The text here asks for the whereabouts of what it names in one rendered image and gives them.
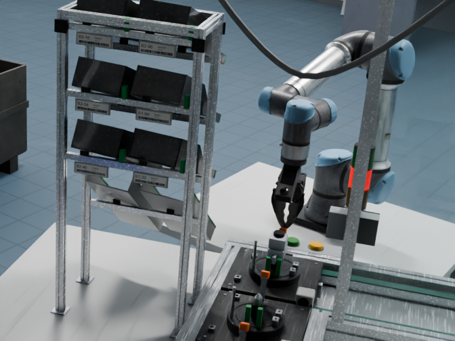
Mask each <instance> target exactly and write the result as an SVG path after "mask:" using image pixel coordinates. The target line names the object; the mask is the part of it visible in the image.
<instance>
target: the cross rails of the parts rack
mask: <svg viewBox="0 0 455 341"><path fill-rule="evenodd" d="M67 29H69V30H78V31H84V32H93V33H98V34H103V35H112V36H118V37H127V38H132V39H141V40H146V41H155V42H160V43H170V44H175V45H184V46H189V47H191V46H192V41H189V40H188V38H183V37H174V36H169V35H160V34H154V35H151V34H146V33H145V32H140V31H134V30H130V31H129V32H125V31H124V29H120V28H111V27H105V26H96V25H91V26H88V25H83V24H82V23H77V22H67ZM112 48H113V49H117V50H122V51H131V52H136V53H138V49H139V45H130V44H128V45H123V44H119V43H116V42H113V43H112ZM193 57H194V54H193V53H187V52H186V53H180V52H177V51H176V58H178V59H183V60H192V61H193ZM204 62H206V63H211V56H210V55H204ZM65 96H70V97H78V98H83V99H91V100H93V101H100V102H105V103H109V104H111V107H110V109H111V110H116V111H120V112H128V113H133V114H135V112H136V108H143V109H149V110H156V111H161V112H169V113H173V115H172V120H179V121H184V122H189V116H190V109H188V110H187V109H184V108H183V106H177V105H172V104H164V103H159V102H155V101H151V102H145V101H142V100H141V99H133V98H127V99H121V97H120V96H115V95H107V94H102V93H94V92H90V93H85V92H81V90H76V89H68V88H67V89H65ZM117 104H121V105H125V106H119V105H117ZM174 113H178V114H181V115H178V114H174ZM199 124H205V125H206V118H205V117H200V122H199ZM64 158H65V159H69V160H77V161H81V162H89V163H90V164H97V165H102V166H109V167H110V168H117V169H121V170H126V171H137V172H141V173H149V174H153V175H161V176H165V177H169V178H173V179H180V180H185V174H186V172H185V173H184V174H182V173H179V170H175V169H170V168H163V167H159V166H151V165H148V166H141V165H139V163H134V162H127V161H125V162H124V163H119V160H115V159H111V158H103V157H99V156H91V155H88V156H82V155H80V154H79V153H75V152H67V151H66V152H65V153H64ZM201 179H202V176H199V175H196V176H195V182H197V183H201Z"/></svg>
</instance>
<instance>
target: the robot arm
mask: <svg viewBox="0 0 455 341"><path fill-rule="evenodd" d="M374 34H375V32H371V31H368V30H358V31H354V32H350V33H347V34H345V35H343V36H340V37H338V38H337V39H335V40H333V41H332V42H330V43H329V44H327V46H326V47H325V50H324V52H323V53H322V54H320V55H319V56H318V57H317V58H316V59H314V60H313V61H312V62H310V63H309V64H308V65H306V67H304V68H303V69H301V70H300V71H301V72H312V73H318V72H323V71H327V70H332V69H335V68H338V67H339V66H342V65H345V64H347V63H349V62H352V61H354V60H356V59H358V58H360V57H362V56H363V55H365V54H367V53H369V52H370V51H372V47H373V42H374ZM370 61H371V59H370V60H368V61H367V62H364V63H363V64H361V65H359V66H357V68H361V69H364V70H367V73H366V79H367V80H368V74H369V69H370ZM331 78H332V76H329V77H326V78H321V79H318V80H317V79H302V78H298V77H296V76H292V77H291V78H290V79H288V80H287V81H286V82H285V83H284V84H282V85H281V86H280V87H278V88H277V89H276V88H275V87H266V88H264V89H263V90H262V91H261V92H260V95H259V99H258V106H259V109H260V110H261V111H262V112H265V113H267V114H270V115H271V116H272V115H274V116H277V117H280V118H284V128H283V134H282V143H279V146H282V148H281V157H280V161H281V162H282V163H284V165H283V168H282V170H281V172H280V174H279V176H278V181H276V185H277V186H276V188H273V189H272V190H273V193H272V198H271V202H272V207H273V209H274V213H275V215H276V218H277V220H278V223H279V225H280V226H281V227H283V228H287V229H288V228H289V227H290V226H291V225H292V224H293V222H294V221H295V219H296V218H297V216H298V215H299V213H300V212H301V210H302V208H303V205H304V203H305V198H304V196H305V193H304V191H305V182H306V176H307V173H302V172H301V166H303V165H305V164H306V163H307V158H308V155H309V146H310V139H311V132H314V131H316V130H318V129H321V128H323V127H327V126H328V125H329V124H331V123H333V122H334V121H335V120H336V118H337V115H338V111H337V107H336V105H335V103H334V102H333V101H332V100H330V99H326V98H324V99H318V100H314V99H310V98H308V97H309V96H310V95H311V94H312V93H314V92H315V91H316V90H317V89H319V88H320V87H321V86H322V85H323V84H324V83H326V82H327V81H328V80H330V79H331ZM352 157H353V154H352V153H351V152H350V151H348V150H342V149H330V150H324V151H322V152H320V153H319V154H318V156H317V160H316V164H315V166H316V169H315V174H314V180H313V190H312V193H311V195H310V197H309V199H308V201H307V203H306V206H305V216H306V217H307V218H308V219H309V220H311V221H313V222H316V223H320V224H323V225H327V224H328V215H329V211H330V207H331V205H335V206H342V207H345V203H346V197H347V189H348V184H349V176H350V170H351V162H352ZM286 203H290V204H289V205H288V211H289V214H288V216H287V222H285V221H284V216H285V214H284V209H285V208H286Z"/></svg>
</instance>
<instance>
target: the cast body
mask: <svg viewBox="0 0 455 341"><path fill-rule="evenodd" d="M287 241H288V234H285V232H284V231H282V230H275V231H273V232H272V234H271V235H270V237H269V244H268V249H267V256H271V257H272V264H273V265H274V264H275V263H276V261H277V258H281V259H282V261H283V260H284V257H285V254H286V251H287V245H288V242H287Z"/></svg>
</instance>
